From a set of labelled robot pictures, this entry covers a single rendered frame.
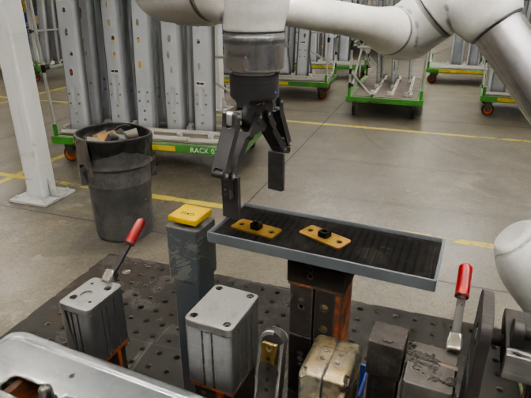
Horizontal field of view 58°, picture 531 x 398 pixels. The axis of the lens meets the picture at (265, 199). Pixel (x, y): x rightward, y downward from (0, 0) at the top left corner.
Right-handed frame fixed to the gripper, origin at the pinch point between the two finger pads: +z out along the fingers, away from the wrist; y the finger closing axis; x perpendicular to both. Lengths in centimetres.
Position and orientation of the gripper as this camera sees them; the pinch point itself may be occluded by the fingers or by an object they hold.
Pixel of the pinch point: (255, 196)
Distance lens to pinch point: 79.7
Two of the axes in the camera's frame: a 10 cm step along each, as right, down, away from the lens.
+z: 0.0, 9.2, 4.0
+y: -5.3, 3.4, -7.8
